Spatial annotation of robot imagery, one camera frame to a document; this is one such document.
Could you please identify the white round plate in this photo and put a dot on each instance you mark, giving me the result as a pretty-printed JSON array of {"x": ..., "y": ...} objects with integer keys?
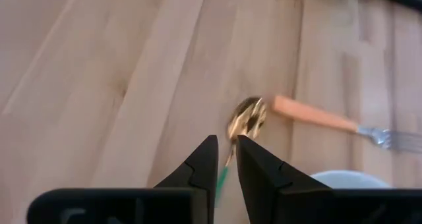
[{"x": 349, "y": 179}]

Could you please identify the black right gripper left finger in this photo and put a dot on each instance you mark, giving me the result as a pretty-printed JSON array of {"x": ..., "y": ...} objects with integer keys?
[{"x": 202, "y": 171}]

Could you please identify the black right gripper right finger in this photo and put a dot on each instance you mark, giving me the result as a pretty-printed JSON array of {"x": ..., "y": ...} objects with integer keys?
[{"x": 263, "y": 187}]

